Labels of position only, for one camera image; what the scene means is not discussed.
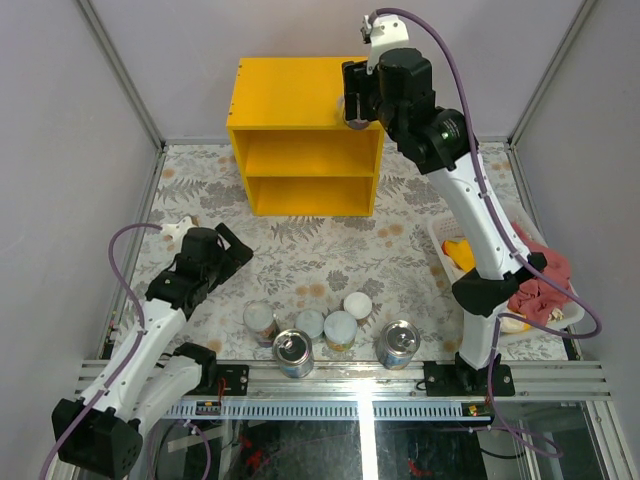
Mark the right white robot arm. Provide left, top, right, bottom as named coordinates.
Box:
left=341, top=48, right=546, bottom=395

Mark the patterned white cloth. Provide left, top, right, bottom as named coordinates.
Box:
left=501, top=308, right=564, bottom=334

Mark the pink cloth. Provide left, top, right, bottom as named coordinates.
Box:
left=507, top=223, right=571, bottom=325

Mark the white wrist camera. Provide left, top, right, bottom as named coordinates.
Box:
left=161, top=215, right=199, bottom=247
left=361, top=14, right=409, bottom=75

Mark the aluminium front rail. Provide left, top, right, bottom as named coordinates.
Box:
left=74, top=358, right=612, bottom=401

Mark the left silver pull-tab can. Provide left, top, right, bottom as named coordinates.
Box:
left=272, top=329, right=314, bottom=378

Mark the lidded can grey lid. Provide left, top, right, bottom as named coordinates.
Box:
left=294, top=309, right=324, bottom=339

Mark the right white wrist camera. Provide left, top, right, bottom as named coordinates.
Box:
left=361, top=14, right=409, bottom=75

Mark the yellow cloth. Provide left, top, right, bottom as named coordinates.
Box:
left=442, top=239, right=476, bottom=273

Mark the lidded can yellow label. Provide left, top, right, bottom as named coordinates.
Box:
left=324, top=311, right=358, bottom=352

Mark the lidded can white lid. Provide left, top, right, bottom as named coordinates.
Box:
left=343, top=292, right=373, bottom=326

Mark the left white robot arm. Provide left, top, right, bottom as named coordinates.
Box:
left=39, top=217, right=253, bottom=479

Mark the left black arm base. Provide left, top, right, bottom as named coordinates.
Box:
left=172, top=342, right=249, bottom=397

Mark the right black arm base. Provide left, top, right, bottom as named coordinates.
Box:
left=423, top=353, right=515, bottom=397

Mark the silver pull-tab can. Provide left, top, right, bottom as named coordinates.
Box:
left=272, top=329, right=314, bottom=378
left=375, top=320, right=421, bottom=370

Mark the yellow wooden shelf cabinet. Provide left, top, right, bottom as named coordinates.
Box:
left=227, top=57, right=384, bottom=217

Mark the right silver pull-tab can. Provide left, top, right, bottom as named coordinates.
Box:
left=375, top=320, right=421, bottom=370

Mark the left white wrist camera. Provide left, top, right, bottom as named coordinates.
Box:
left=161, top=215, right=199, bottom=247

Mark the white plastic basket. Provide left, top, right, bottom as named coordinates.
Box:
left=427, top=201, right=584, bottom=345

